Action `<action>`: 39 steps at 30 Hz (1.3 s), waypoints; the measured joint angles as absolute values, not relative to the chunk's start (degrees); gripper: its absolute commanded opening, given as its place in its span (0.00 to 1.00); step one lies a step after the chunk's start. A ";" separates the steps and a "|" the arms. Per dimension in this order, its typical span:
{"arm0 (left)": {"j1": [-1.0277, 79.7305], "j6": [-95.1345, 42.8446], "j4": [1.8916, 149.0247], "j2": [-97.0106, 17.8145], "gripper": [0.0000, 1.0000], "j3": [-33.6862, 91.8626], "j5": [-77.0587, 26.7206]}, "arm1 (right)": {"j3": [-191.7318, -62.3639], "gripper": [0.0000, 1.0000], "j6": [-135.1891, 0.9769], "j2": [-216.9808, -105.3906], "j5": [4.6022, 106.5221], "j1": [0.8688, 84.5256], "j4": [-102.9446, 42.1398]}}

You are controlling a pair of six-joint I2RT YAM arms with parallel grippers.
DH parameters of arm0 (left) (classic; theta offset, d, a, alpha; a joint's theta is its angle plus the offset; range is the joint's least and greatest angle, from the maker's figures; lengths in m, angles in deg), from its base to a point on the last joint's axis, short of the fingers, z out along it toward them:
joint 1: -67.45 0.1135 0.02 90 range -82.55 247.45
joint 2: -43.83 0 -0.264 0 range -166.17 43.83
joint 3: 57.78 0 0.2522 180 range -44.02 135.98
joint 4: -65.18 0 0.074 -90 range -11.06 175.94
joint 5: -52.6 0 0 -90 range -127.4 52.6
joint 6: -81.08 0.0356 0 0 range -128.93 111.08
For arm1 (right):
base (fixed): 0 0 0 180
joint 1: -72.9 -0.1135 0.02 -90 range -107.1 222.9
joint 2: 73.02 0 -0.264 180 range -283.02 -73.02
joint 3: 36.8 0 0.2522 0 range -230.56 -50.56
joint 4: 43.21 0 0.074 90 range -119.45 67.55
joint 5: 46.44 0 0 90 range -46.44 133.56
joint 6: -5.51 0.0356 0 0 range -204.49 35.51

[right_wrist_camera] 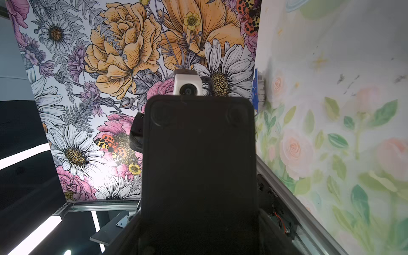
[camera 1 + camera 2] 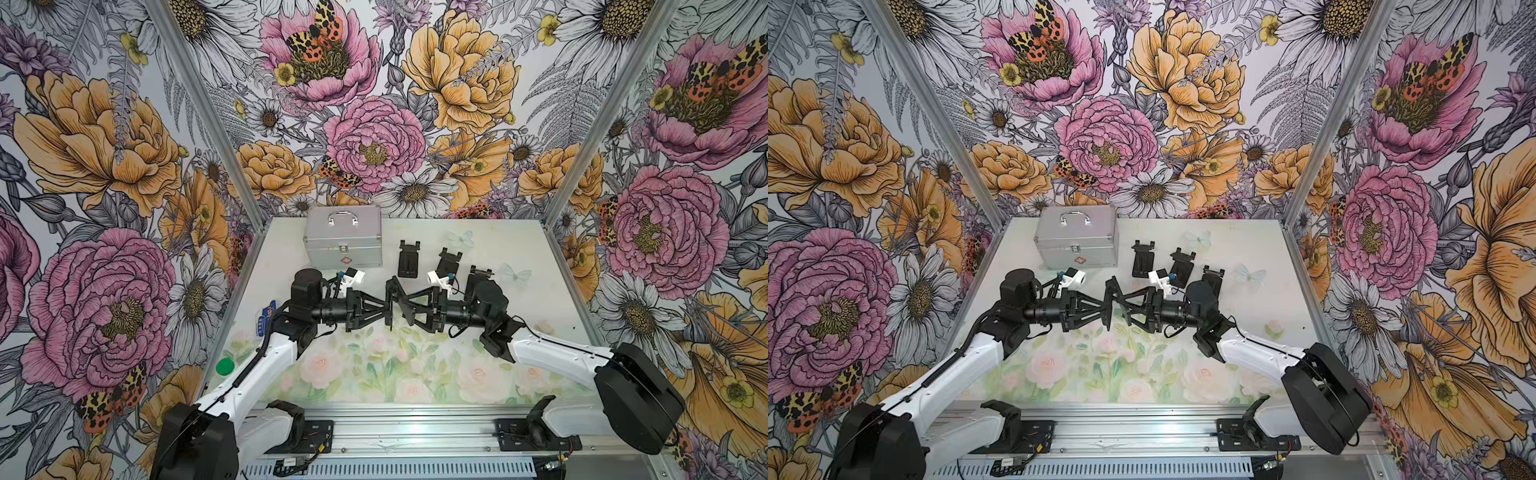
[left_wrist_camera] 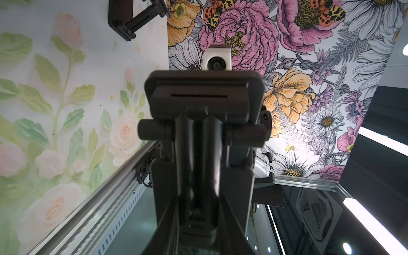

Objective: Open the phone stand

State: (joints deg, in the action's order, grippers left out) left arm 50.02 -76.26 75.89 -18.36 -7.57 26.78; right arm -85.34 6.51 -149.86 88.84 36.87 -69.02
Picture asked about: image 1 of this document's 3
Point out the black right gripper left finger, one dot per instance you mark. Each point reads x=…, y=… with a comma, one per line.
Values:
x=127, y=242

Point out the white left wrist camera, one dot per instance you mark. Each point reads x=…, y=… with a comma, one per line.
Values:
x=187, y=83

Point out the black phone stand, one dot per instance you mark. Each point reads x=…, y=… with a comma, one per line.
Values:
x=199, y=177

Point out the blue small packet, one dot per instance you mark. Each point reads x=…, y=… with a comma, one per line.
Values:
x=258, y=96

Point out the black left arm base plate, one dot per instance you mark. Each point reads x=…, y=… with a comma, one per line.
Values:
x=276, y=208

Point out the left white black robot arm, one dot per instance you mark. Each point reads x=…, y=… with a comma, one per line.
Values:
x=136, y=133

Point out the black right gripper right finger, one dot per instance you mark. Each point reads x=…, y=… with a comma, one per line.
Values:
x=271, y=240

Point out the aluminium front rail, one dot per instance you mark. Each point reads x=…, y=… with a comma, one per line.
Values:
x=311, y=237

